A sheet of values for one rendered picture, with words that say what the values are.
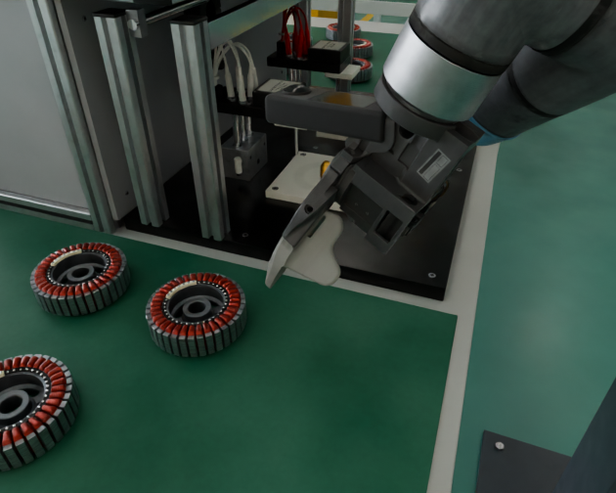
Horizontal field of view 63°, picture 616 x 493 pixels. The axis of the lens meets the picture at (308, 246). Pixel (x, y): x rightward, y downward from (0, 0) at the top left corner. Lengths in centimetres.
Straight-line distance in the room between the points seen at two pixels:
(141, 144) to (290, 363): 34
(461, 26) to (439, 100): 5
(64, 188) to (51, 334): 25
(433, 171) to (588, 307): 160
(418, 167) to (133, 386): 36
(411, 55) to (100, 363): 44
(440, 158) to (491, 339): 136
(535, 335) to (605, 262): 55
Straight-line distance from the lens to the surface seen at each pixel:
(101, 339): 63
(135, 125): 69
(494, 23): 34
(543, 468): 146
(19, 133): 84
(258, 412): 53
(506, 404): 156
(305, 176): 83
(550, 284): 201
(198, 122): 63
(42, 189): 87
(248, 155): 83
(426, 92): 36
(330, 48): 100
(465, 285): 69
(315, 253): 43
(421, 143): 40
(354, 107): 41
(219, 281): 62
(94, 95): 73
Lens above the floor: 118
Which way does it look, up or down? 36 degrees down
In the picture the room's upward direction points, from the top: straight up
